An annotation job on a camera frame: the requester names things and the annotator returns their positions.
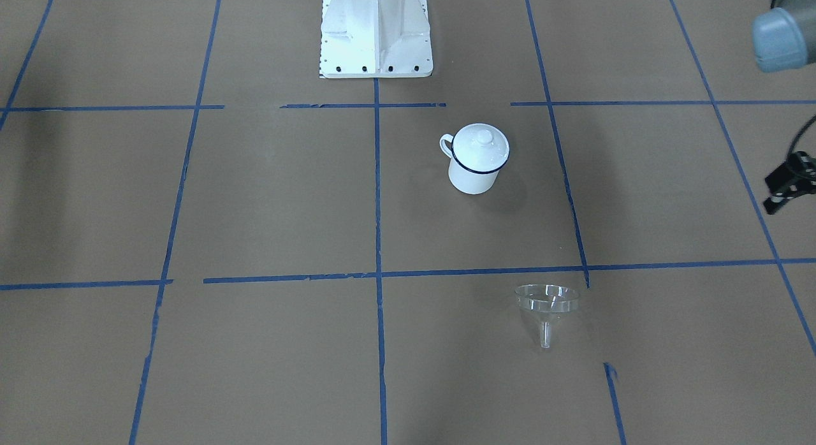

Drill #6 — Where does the clear glass funnel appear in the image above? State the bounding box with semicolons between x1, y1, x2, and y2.
514;284;581;350

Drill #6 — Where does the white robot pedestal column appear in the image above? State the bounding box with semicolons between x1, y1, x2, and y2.
319;0;434;79

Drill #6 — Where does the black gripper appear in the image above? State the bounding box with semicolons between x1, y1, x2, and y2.
763;151;815;215

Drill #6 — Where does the white ceramic lid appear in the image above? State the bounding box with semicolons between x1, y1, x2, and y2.
451;123;510;175

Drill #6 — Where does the white enamel cup blue rim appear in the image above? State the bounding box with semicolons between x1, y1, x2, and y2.
439;125;510;194

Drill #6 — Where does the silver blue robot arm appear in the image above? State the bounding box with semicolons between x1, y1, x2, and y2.
752;0;815;215

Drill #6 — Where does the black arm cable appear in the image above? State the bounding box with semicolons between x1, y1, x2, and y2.
785;117;816;178

